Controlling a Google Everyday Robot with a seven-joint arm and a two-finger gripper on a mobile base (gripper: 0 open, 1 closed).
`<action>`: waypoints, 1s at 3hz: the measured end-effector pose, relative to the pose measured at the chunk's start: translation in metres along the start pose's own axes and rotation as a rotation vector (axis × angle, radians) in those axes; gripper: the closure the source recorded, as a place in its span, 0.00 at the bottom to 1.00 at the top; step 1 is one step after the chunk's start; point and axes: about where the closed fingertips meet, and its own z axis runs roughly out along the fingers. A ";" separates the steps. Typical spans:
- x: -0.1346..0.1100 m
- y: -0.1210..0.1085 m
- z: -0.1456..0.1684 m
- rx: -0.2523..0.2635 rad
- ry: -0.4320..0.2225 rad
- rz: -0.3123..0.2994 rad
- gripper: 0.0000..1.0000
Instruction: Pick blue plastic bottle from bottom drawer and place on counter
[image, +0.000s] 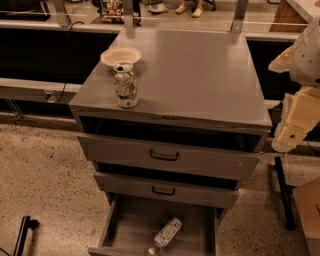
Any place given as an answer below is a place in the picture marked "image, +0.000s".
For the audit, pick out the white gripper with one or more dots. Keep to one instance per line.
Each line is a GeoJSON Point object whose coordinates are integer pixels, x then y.
{"type": "Point", "coordinates": [307, 56]}

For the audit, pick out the yellow shoe left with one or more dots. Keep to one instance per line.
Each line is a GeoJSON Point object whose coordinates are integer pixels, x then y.
{"type": "Point", "coordinates": [181, 9]}

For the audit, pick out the yellow shoe right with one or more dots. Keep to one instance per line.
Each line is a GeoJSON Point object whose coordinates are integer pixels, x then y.
{"type": "Point", "coordinates": [197, 13]}

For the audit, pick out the white green soda can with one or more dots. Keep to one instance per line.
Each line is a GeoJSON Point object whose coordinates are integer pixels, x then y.
{"type": "Point", "coordinates": [125, 85]}

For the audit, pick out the colourful snack bag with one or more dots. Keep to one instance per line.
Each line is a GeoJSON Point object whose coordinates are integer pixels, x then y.
{"type": "Point", "coordinates": [112, 11]}

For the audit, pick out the black drawer handle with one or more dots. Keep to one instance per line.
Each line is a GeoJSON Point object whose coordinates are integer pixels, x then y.
{"type": "Point", "coordinates": [164, 156]}
{"type": "Point", "coordinates": [164, 192]}

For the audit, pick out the grey bottom drawer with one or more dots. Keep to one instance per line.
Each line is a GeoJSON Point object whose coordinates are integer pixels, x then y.
{"type": "Point", "coordinates": [133, 222]}

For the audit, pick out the grey middle drawer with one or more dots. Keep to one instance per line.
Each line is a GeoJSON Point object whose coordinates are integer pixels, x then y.
{"type": "Point", "coordinates": [190, 188]}

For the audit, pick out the grey top drawer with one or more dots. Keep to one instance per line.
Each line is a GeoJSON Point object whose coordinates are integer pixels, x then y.
{"type": "Point", "coordinates": [202, 152]}

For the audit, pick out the yellow shoe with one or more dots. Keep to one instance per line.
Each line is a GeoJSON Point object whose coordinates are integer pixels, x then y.
{"type": "Point", "coordinates": [197, 13]}
{"type": "Point", "coordinates": [181, 9]}

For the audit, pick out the black middle drawer handle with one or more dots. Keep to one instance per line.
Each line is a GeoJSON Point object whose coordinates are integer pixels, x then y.
{"type": "Point", "coordinates": [164, 192]}

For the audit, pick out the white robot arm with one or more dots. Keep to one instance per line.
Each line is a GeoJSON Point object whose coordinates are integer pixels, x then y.
{"type": "Point", "coordinates": [305, 58]}

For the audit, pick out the black top drawer handle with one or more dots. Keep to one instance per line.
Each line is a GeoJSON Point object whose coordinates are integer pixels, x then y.
{"type": "Point", "coordinates": [164, 156]}

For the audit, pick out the clear plastic water bottle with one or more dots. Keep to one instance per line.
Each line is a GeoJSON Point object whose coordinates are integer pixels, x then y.
{"type": "Point", "coordinates": [165, 236]}

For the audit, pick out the grey drawer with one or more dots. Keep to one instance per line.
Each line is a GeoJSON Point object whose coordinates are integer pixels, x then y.
{"type": "Point", "coordinates": [133, 222]}
{"type": "Point", "coordinates": [190, 188]}
{"type": "Point", "coordinates": [202, 152]}

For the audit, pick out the brown cardboard box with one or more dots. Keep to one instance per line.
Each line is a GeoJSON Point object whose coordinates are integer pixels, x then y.
{"type": "Point", "coordinates": [307, 200]}

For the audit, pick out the grey drawer cabinet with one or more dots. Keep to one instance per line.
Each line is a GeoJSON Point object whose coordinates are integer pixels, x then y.
{"type": "Point", "coordinates": [194, 79]}

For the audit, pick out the black metal leg left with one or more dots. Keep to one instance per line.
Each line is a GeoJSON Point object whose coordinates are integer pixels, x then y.
{"type": "Point", "coordinates": [27, 224]}

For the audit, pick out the white paper bowl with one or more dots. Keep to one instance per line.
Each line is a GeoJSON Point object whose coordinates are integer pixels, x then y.
{"type": "Point", "coordinates": [121, 54]}

